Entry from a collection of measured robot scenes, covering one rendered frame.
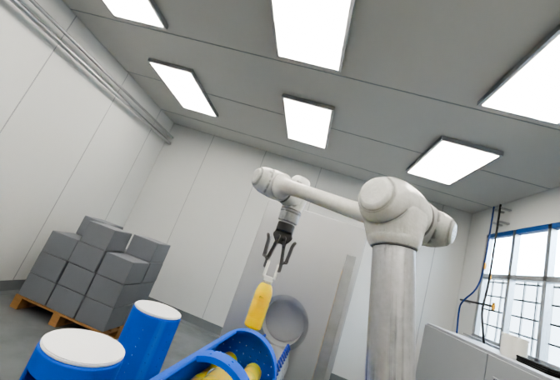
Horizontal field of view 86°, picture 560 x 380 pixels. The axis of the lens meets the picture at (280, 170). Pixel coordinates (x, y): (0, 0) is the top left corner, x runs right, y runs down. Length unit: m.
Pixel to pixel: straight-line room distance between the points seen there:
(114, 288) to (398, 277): 3.75
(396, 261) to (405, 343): 0.16
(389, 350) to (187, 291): 5.42
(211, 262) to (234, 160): 1.99
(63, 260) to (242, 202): 2.90
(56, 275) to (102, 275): 0.56
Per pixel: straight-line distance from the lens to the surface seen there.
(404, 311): 0.76
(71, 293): 4.51
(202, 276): 5.93
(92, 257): 4.39
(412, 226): 0.78
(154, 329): 1.99
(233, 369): 1.01
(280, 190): 1.15
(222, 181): 6.07
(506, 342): 2.87
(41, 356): 1.36
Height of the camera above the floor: 1.55
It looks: 15 degrees up
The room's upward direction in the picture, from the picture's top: 20 degrees clockwise
